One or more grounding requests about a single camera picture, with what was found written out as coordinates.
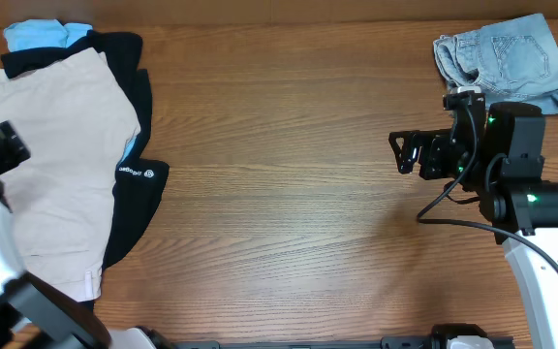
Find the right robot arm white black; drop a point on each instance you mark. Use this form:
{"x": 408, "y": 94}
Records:
{"x": 497, "y": 156}

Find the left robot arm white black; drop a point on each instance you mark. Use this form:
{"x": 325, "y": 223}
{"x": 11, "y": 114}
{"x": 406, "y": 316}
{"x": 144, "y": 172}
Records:
{"x": 62, "y": 323}

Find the black garment with white logo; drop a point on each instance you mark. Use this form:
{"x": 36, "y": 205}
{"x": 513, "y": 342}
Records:
{"x": 139, "y": 183}

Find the folded light blue denim shorts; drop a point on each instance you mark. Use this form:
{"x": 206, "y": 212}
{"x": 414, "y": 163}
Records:
{"x": 514, "y": 60}

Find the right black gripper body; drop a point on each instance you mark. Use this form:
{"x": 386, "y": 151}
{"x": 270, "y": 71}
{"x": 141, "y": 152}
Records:
{"x": 444, "y": 160}

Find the beige cotton shorts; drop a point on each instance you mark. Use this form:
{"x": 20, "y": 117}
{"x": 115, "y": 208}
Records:
{"x": 76, "y": 122}

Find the light blue garment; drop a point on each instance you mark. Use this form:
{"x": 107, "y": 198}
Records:
{"x": 37, "y": 43}

